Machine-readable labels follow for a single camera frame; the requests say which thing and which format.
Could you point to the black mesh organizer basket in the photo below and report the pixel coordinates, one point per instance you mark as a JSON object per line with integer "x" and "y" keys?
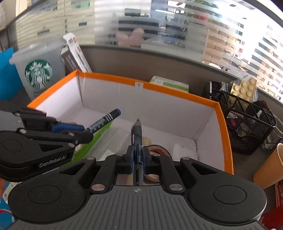
{"x": 248, "y": 124}

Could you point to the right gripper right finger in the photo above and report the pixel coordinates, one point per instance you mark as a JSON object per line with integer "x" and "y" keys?
{"x": 162, "y": 166}

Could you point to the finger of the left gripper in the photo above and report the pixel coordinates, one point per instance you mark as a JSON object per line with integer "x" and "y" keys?
{"x": 38, "y": 121}
{"x": 67, "y": 136}

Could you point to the orange cardboard box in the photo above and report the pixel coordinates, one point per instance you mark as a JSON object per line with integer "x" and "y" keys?
{"x": 167, "y": 116}

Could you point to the dark blue gel pen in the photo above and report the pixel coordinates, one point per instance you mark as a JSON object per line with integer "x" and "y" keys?
{"x": 136, "y": 143}

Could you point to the anime girl desk mat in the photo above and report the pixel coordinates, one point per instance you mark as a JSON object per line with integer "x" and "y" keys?
{"x": 6, "y": 216}

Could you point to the green white small box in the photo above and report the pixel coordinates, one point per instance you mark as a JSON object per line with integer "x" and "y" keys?
{"x": 170, "y": 83}

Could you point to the blue cardboard box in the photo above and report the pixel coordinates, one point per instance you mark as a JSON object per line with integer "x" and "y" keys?
{"x": 10, "y": 82}

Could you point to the blue black marker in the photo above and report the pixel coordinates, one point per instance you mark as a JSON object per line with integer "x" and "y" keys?
{"x": 108, "y": 118}

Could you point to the yellow building block plate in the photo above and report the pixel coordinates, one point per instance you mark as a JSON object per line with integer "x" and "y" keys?
{"x": 244, "y": 89}

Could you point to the frosted Starbucks plastic cup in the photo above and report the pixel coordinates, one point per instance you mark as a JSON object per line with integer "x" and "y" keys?
{"x": 39, "y": 66}

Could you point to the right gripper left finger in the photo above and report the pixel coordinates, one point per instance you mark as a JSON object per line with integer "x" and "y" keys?
{"x": 106, "y": 172}

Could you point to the tan paper cup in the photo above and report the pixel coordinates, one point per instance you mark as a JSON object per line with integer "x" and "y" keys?
{"x": 271, "y": 171}

